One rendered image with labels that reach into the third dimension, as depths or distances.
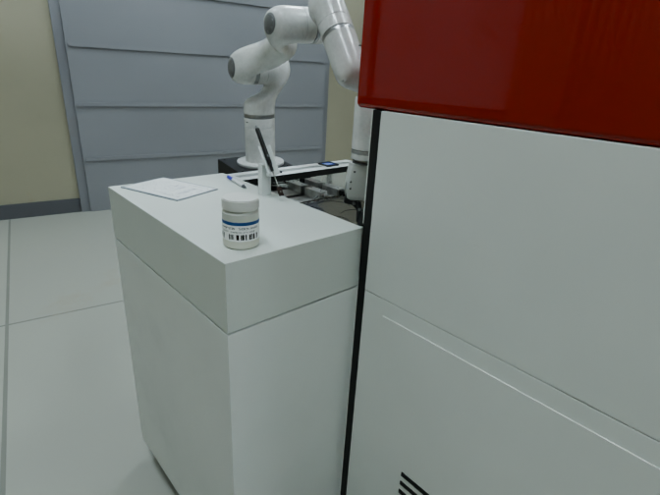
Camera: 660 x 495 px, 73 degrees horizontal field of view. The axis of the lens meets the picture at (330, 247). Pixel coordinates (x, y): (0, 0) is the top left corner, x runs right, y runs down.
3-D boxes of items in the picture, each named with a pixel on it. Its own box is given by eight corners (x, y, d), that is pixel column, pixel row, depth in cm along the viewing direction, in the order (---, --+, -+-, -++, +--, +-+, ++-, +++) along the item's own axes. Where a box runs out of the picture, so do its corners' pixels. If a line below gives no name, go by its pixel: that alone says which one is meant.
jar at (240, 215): (266, 245, 87) (266, 198, 83) (235, 253, 82) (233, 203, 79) (247, 235, 92) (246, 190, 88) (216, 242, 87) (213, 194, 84)
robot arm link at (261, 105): (239, 114, 177) (236, 49, 166) (282, 112, 185) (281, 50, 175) (249, 119, 167) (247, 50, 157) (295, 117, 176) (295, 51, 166)
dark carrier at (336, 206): (441, 221, 130) (441, 219, 130) (358, 247, 108) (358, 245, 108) (357, 194, 153) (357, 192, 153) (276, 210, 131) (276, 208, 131)
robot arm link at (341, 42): (363, 50, 127) (398, 145, 121) (316, 45, 118) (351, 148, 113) (381, 27, 119) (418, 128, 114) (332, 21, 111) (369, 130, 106)
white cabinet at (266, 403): (451, 429, 175) (490, 235, 145) (238, 607, 114) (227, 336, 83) (340, 353, 218) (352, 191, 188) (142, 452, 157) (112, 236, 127)
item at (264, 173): (280, 197, 119) (281, 147, 114) (268, 199, 116) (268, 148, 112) (267, 192, 123) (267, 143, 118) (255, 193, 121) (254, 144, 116)
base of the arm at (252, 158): (233, 158, 187) (230, 113, 179) (276, 155, 194) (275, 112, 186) (243, 170, 171) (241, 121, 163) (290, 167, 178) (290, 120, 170)
